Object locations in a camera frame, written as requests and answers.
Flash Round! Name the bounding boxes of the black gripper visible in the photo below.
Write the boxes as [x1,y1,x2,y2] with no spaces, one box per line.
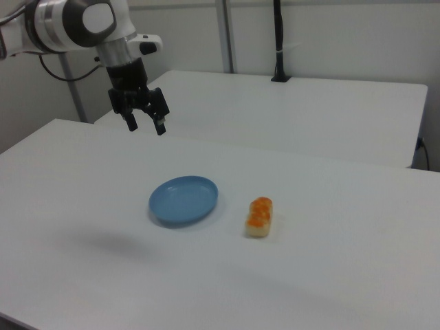
[105,58,171,136]

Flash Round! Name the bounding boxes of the bread with orange topping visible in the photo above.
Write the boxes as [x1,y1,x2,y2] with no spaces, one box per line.
[244,196,275,239]

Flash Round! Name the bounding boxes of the blue plate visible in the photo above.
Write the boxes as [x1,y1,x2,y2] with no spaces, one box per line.
[148,175,220,228]

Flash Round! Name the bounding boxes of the white side table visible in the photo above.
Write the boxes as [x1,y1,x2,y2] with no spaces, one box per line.
[93,69,429,169]

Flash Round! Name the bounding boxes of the grey metal frame post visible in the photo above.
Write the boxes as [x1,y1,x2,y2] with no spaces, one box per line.
[58,54,89,124]
[215,0,237,74]

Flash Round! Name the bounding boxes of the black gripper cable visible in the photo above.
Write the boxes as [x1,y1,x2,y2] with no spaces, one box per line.
[38,54,106,83]

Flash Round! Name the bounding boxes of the black camera pole with base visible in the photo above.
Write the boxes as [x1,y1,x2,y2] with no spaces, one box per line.
[270,0,292,83]

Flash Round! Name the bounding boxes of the black wall power cable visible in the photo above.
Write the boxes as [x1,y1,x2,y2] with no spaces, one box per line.
[415,137,431,171]

